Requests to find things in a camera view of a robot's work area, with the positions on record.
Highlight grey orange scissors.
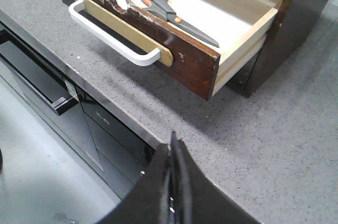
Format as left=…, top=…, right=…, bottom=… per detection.
left=125, top=0, right=219, bottom=48

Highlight wooden drawer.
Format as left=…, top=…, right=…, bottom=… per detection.
left=62, top=0, right=283, bottom=100

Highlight black built-in appliance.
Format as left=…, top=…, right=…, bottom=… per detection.
left=1, top=25, right=154, bottom=198

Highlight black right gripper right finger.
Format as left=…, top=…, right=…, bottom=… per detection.
left=170, top=131, right=259, bottom=223

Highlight dark wooden drawer cabinet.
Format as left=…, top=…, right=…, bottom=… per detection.
left=227, top=0, right=328, bottom=97

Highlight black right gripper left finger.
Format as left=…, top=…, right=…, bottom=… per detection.
left=98, top=144, right=170, bottom=223

